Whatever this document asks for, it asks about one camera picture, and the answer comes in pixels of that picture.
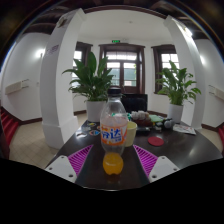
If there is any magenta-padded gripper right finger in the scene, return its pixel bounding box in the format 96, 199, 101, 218
132, 143, 181, 184

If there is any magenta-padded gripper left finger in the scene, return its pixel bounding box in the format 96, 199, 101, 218
44, 143, 96, 184

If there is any orange soda plastic bottle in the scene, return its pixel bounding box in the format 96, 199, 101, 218
99, 87, 129, 176

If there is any flat round red coaster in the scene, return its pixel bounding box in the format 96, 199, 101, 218
147, 135, 165, 148

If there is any grey ball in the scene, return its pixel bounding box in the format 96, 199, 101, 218
162, 118, 176, 131

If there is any white printed booklet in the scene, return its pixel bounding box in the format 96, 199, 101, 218
172, 123, 198, 136

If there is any pale yellow cup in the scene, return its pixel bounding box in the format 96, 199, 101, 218
124, 121, 138, 148

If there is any green notebook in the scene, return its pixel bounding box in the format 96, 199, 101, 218
148, 114, 164, 124

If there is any box of white items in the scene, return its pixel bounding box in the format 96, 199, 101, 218
130, 110, 151, 127

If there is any red carpeted staircase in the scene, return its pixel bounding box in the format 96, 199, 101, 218
0, 106, 20, 148
217, 123, 224, 145

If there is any black chair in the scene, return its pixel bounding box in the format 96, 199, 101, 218
120, 93, 149, 114

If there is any potted plant in white pot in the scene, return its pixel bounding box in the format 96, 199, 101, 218
61, 50, 116, 123
155, 60, 202, 125

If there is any dark wooden double door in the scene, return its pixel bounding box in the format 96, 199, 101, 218
98, 43, 146, 95

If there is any dark wooden framed window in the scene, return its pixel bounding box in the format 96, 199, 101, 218
151, 44, 181, 95
73, 41, 94, 69

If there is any white wall radiator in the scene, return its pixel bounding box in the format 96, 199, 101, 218
4, 78, 30, 96
208, 84, 224, 102

